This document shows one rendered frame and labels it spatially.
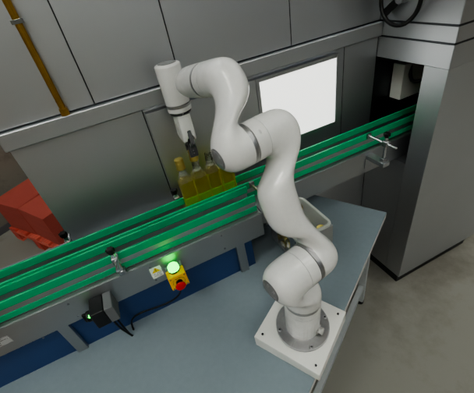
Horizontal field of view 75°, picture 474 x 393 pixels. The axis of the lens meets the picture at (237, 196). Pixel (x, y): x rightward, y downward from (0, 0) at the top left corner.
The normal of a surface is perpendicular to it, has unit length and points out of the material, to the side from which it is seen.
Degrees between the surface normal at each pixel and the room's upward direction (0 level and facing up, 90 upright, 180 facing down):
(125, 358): 0
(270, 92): 90
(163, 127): 90
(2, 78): 90
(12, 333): 90
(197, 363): 0
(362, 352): 0
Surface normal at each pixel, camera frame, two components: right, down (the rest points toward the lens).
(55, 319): 0.42, 0.49
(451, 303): -0.16, -0.79
